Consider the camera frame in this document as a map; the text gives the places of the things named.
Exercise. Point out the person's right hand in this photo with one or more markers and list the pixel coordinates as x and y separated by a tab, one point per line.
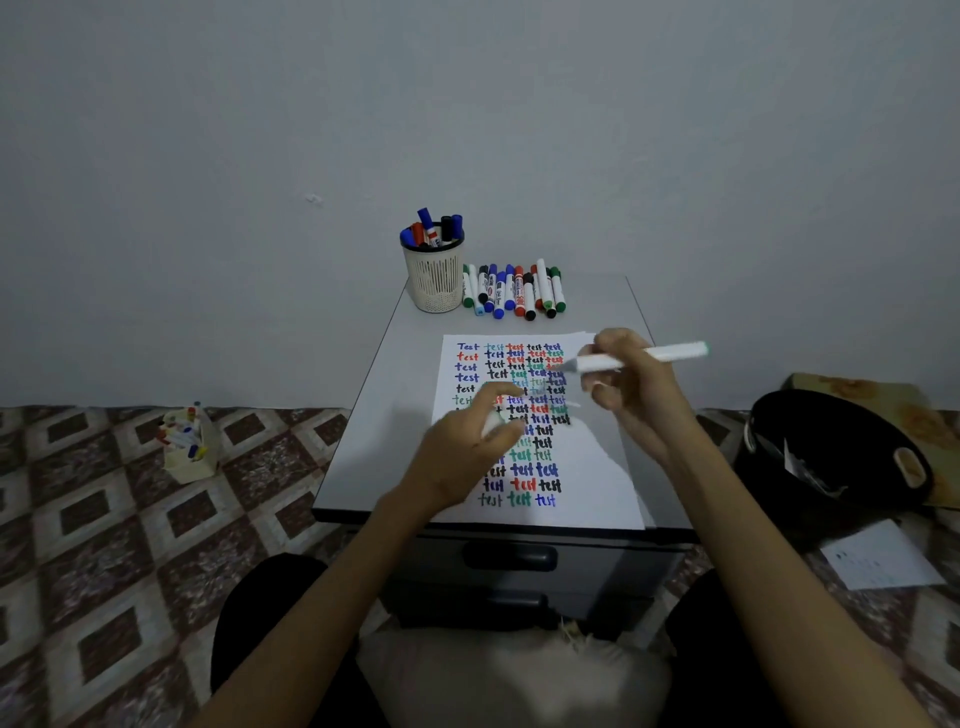
649	405

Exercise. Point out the person's left hand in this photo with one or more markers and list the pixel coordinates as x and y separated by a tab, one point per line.
450	465

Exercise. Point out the slim white marker green end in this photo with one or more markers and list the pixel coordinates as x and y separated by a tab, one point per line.
675	352

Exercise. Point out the white paper with colored writing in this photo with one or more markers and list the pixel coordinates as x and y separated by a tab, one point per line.
592	487

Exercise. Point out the row of colored markers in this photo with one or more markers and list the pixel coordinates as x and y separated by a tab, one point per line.
514	292

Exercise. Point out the blue capped white marker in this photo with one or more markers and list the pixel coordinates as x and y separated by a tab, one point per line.
407	238

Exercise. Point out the red capped white marker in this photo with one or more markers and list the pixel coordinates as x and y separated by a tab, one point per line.
418	234

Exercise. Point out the black capped slim white marker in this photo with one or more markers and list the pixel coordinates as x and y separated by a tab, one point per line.
447	227

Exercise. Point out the blue marker with red band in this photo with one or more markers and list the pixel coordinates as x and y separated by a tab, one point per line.
426	219

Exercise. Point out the person's left forearm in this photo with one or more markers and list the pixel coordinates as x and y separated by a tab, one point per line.
315	630

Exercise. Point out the person's right forearm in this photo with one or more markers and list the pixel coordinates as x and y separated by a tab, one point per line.
772	600

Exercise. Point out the person's left leg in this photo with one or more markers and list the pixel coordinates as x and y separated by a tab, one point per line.
262	615

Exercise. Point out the person's leg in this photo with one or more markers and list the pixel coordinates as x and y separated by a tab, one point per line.
705	660
262	615

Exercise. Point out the person's right leg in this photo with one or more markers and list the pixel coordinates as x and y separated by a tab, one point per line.
705	660

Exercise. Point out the black plastic bucket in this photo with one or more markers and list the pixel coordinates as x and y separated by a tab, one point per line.
780	510

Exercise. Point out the grey drawer cabinet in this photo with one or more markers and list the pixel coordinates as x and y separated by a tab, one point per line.
622	577

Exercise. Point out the beige mesh cup black rim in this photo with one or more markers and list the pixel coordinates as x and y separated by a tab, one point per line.
435	285

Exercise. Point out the beige fuzzy cloth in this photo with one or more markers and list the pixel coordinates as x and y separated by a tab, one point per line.
465	675

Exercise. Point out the yellow floral cushion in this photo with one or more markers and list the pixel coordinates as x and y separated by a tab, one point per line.
870	390

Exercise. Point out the small cream box of pens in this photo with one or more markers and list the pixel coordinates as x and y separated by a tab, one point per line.
187	465

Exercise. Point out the white sheet with faint marks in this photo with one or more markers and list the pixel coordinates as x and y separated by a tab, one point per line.
881	559

